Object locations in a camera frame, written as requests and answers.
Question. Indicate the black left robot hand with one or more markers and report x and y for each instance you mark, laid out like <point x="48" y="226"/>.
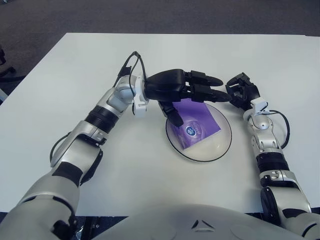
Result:
<point x="167" y="83"/>

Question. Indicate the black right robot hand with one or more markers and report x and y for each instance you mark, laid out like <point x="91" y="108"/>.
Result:
<point x="243" y="91"/>

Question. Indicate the purple tissue paper pack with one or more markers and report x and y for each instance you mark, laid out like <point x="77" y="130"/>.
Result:
<point x="200" y="120"/>

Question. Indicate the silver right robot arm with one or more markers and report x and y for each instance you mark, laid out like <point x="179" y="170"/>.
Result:
<point x="270" y="150"/>

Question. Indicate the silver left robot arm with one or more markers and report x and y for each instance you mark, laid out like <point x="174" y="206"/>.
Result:
<point x="82" y="140"/>

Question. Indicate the clear glass plate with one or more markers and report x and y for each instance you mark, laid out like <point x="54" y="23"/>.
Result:
<point x="210" y="152"/>

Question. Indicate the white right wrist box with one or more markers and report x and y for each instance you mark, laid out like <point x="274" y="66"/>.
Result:
<point x="260" y="103"/>

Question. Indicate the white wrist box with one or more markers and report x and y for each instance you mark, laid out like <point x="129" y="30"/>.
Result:
<point x="260" y="103"/>
<point x="139" y="107"/>

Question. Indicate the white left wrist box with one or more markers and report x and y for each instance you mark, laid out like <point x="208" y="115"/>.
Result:
<point x="139" y="107"/>

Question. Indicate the grey robot torso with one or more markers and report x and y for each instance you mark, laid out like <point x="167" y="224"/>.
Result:
<point x="187" y="222"/>

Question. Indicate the black office chair base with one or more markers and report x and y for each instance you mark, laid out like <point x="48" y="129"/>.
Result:
<point x="6" y="72"/>

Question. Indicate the white bar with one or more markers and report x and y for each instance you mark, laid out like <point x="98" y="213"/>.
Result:
<point x="2" y="94"/>

